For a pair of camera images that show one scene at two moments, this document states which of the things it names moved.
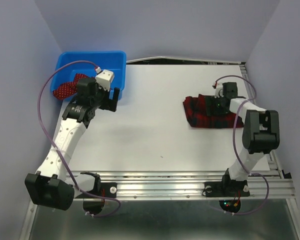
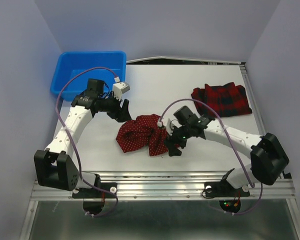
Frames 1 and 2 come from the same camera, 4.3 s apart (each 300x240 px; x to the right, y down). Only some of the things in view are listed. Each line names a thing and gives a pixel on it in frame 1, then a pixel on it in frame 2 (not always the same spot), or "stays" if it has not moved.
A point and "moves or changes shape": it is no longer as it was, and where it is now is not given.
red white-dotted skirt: x=68 y=88 -> x=143 y=133
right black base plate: x=226 y=189 stays
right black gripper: x=210 y=101 -> x=172 y=149
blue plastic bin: x=114 y=61 stays
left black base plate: x=107 y=189 stays
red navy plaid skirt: x=195 y=109 moves or changes shape
